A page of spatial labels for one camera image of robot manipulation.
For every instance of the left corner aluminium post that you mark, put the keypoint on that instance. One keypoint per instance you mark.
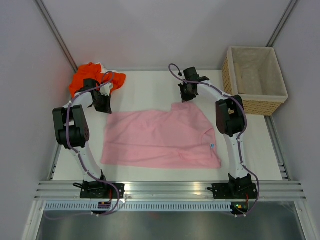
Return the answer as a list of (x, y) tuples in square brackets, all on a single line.
[(56, 33)]

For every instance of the wicker basket with liner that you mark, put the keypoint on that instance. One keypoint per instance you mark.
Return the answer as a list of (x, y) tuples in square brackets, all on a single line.
[(254, 74)]

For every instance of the pink t-shirt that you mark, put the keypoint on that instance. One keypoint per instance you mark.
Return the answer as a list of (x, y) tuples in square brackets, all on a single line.
[(182, 138)]

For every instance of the orange t-shirt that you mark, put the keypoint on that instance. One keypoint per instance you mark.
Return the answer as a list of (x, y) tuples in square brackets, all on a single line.
[(87, 71)]

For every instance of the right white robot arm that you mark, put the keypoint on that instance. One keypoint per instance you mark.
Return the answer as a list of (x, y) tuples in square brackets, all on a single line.
[(231, 122)]

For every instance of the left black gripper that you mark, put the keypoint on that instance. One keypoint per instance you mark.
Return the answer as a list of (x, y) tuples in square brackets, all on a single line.
[(107, 108)]

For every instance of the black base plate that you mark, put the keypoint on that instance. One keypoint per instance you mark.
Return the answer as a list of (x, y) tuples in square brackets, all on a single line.
[(228, 191), (96, 190)]

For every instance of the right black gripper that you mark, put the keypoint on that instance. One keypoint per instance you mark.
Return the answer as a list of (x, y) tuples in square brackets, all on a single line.
[(184, 97)]

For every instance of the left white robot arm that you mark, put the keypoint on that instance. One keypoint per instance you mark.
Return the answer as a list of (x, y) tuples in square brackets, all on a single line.
[(72, 129)]

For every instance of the right corner aluminium post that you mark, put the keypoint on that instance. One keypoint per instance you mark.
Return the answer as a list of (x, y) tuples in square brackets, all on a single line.
[(282, 23)]

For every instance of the white slotted cable duct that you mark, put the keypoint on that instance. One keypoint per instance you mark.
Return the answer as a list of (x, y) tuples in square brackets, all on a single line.
[(140, 206)]

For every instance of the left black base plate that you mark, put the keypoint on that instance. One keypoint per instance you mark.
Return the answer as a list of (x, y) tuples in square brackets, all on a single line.
[(96, 190)]

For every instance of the aluminium front rail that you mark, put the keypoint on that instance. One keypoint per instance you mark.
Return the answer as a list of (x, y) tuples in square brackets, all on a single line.
[(176, 191)]

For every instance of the corner aluminium post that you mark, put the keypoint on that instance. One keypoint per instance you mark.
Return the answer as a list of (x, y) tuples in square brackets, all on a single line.
[(282, 23), (56, 33)]

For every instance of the back table edge rail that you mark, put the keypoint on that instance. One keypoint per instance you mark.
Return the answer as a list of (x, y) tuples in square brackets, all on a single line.
[(152, 69)]

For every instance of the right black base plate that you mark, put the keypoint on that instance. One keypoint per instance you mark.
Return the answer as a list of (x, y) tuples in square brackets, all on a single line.
[(228, 191)]

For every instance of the white t-shirt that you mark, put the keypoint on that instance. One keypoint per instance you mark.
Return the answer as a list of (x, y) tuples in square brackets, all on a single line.
[(99, 68)]

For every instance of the right table side rail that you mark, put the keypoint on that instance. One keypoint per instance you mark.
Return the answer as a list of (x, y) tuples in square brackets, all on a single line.
[(277, 148)]

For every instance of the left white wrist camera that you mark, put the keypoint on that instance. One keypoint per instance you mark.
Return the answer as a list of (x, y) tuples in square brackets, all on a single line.
[(107, 89)]

